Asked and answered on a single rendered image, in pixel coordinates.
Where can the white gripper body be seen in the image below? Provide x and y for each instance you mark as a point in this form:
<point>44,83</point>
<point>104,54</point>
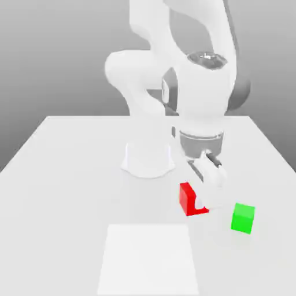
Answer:
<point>209,173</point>

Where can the small green cube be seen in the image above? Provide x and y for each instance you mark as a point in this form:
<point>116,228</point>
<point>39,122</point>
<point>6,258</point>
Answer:
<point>242,218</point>

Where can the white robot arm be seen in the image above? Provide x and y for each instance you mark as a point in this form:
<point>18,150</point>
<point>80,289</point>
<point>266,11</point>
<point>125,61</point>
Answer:
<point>196,97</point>

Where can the small red cube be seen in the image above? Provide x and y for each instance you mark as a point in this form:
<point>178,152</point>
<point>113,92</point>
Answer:
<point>186,200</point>

